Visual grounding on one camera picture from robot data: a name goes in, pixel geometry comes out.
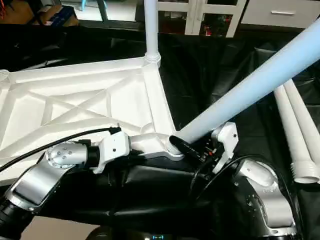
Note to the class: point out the white plastic table leg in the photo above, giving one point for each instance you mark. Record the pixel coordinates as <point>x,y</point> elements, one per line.
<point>151,27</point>
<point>307,125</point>
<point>292,135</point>
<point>255,85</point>

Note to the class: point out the blue box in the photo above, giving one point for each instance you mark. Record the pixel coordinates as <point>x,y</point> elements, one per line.
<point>60,15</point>

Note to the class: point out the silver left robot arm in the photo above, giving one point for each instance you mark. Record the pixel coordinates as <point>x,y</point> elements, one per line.
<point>45,175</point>

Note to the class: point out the white plastic table top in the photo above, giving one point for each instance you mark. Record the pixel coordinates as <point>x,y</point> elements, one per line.
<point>75,100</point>

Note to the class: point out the brown cardboard board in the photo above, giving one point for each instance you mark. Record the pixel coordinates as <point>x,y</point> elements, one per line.
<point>17,10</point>

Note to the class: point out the white drawer unit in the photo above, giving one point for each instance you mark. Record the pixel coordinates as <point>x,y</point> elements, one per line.
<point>280,12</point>

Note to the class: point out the black work mat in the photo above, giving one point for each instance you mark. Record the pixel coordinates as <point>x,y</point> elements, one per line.
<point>215,85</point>

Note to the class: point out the white glass door cabinet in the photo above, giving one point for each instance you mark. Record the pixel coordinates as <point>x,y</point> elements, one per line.
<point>210,15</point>

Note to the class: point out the grey metal pole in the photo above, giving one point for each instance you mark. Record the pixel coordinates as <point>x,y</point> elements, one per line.
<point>102,9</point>

